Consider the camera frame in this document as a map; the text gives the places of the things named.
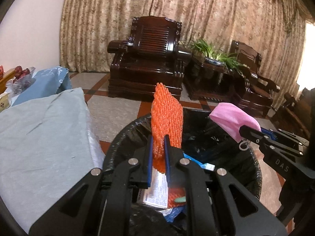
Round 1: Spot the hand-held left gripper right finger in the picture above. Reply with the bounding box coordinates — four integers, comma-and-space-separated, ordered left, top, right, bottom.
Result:
164, 135, 286, 236

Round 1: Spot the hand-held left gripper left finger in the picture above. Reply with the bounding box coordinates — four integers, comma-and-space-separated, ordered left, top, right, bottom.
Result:
28, 135, 155, 236

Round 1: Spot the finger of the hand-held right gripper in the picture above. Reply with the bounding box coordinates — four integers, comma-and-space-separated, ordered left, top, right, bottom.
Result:
261, 127, 309, 146
239, 125, 303, 156

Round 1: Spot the pink face mask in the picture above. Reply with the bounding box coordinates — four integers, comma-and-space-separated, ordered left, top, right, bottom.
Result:
209, 102, 262, 151

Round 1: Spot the blue snack packet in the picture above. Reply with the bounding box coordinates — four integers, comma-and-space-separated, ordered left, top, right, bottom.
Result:
183, 154, 216, 172

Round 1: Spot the white cardboard box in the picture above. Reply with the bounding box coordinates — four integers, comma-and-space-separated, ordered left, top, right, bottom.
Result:
136, 167, 173, 210

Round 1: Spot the black-lined trash bin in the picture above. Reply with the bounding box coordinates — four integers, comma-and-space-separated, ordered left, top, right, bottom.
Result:
102, 108, 262, 236

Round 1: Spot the dark wooden chair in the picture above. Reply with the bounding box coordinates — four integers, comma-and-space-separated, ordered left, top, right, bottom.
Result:
271, 87, 315, 140

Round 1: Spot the blue plastic wrapper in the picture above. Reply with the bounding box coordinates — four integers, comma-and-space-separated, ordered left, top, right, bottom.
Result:
164, 206, 188, 223

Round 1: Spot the dark wooden side table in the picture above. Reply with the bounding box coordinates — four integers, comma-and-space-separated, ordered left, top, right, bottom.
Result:
184, 54, 246, 101

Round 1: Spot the bright window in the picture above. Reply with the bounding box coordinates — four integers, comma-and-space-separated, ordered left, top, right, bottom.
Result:
296, 21, 315, 91

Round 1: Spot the potted green plant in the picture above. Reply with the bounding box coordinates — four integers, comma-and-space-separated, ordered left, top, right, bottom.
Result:
188, 39, 247, 75

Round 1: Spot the dark wooden slatted armchair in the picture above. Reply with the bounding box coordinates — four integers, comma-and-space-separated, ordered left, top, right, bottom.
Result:
107, 16, 192, 101

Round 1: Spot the beige patterned curtain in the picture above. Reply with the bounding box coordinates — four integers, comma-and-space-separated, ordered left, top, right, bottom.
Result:
59, 0, 315, 109

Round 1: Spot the blue tablecloth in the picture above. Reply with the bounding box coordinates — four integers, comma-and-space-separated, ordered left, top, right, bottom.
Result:
11, 66, 72, 106

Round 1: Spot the glass fruit bowl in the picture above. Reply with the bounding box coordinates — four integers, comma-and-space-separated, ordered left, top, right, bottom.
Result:
6, 67, 36, 94

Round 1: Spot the yellow tissue box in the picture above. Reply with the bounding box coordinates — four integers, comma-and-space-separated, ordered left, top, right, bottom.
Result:
0, 93, 12, 112

